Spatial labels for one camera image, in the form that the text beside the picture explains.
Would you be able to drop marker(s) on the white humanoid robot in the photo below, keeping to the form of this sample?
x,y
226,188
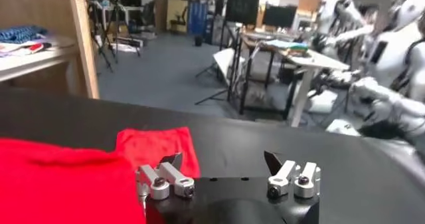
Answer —
x,y
391,79

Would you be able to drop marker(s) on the white standing desk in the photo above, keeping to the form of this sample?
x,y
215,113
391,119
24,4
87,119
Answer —
x,y
315,62

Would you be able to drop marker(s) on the red t-shirt with cartoon print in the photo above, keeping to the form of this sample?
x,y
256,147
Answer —
x,y
66,185

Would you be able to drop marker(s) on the white side table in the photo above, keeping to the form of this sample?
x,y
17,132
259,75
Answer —
x,y
33,62

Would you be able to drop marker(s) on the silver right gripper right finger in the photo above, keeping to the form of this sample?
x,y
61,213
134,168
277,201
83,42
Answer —
x,y
295,182

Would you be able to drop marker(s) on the yellow cabinet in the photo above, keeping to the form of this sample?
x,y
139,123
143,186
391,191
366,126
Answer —
x,y
177,14

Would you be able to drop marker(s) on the black monitor on stand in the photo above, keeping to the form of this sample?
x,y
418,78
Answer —
x,y
243,4

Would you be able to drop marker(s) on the black tripod stand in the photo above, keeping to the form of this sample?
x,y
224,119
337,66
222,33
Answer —
x,y
232,69

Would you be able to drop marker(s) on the dark brown desk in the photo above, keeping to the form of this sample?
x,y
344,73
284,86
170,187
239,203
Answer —
x,y
245,79

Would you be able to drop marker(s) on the white humanoid robot slim torso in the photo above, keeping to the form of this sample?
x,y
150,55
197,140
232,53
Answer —
x,y
332,16

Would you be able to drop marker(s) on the white reflector panel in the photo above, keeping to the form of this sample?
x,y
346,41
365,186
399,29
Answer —
x,y
224,62

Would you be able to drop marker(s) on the white folded garment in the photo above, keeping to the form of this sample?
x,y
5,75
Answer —
x,y
20,47

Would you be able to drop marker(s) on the black trash bin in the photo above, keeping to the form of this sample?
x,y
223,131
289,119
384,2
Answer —
x,y
198,41

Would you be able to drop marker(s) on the blue striped folded garment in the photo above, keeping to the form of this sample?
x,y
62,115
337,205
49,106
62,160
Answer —
x,y
20,33

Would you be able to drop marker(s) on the wide black monitor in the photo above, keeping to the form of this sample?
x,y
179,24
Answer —
x,y
279,16

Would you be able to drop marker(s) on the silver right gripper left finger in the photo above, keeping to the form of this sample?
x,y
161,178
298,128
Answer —
x,y
166,182

